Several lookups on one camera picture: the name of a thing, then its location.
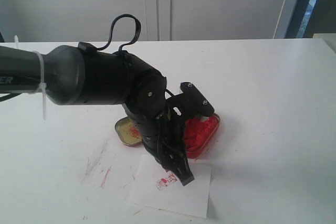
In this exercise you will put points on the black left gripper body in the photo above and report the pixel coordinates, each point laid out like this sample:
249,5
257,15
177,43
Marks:
161,129

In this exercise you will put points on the white zip tie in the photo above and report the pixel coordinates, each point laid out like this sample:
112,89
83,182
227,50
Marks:
41,88

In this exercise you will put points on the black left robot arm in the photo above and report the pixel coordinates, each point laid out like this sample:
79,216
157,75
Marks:
83,75

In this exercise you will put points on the white paper sheet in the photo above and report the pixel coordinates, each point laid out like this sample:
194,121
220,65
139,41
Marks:
154,187

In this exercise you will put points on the gold tin lid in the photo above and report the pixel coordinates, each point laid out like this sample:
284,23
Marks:
127,132

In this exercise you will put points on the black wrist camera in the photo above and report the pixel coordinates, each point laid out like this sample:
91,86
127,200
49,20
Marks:
191,102

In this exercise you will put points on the white cabinet doors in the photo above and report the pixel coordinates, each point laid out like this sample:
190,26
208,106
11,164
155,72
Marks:
89,20

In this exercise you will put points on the beige side table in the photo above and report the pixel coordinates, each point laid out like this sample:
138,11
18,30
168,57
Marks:
329,39

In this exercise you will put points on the red ink pad tin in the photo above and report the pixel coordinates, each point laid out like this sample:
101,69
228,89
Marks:
198,133

